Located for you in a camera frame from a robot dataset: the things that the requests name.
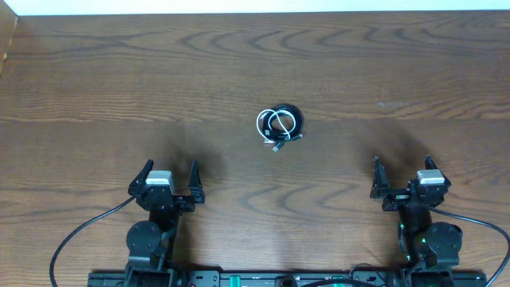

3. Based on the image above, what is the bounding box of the white usb cable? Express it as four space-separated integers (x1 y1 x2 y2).
256 108 297 145

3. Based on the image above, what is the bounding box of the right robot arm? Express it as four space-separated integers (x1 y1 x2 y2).
370 155 463 286

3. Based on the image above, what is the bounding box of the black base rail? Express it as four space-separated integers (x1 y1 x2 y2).
87 268 487 287

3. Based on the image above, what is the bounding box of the cardboard panel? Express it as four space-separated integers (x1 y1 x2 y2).
0 0 18 71

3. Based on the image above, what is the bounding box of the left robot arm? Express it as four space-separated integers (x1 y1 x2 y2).
122 159 205 287

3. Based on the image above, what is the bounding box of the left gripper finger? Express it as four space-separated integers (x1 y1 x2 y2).
188 160 203 196
128 159 154 190

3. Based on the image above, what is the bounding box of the black usb cable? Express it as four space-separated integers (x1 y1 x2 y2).
262 103 305 153

